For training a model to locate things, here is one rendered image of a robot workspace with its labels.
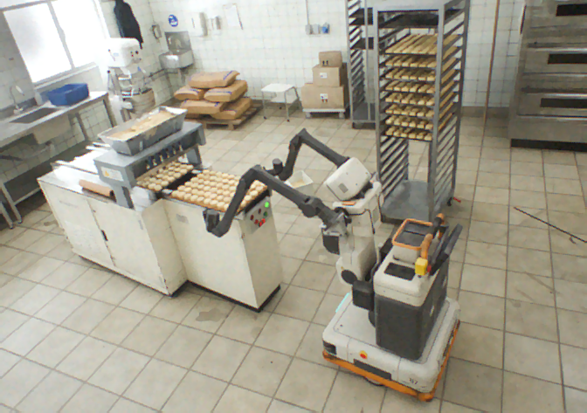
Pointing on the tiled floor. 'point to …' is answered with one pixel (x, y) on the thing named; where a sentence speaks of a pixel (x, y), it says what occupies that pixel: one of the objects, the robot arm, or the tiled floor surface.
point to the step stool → (281, 96)
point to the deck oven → (551, 65)
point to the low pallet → (224, 119)
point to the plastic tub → (301, 182)
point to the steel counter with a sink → (22, 129)
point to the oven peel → (494, 30)
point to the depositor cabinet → (119, 230)
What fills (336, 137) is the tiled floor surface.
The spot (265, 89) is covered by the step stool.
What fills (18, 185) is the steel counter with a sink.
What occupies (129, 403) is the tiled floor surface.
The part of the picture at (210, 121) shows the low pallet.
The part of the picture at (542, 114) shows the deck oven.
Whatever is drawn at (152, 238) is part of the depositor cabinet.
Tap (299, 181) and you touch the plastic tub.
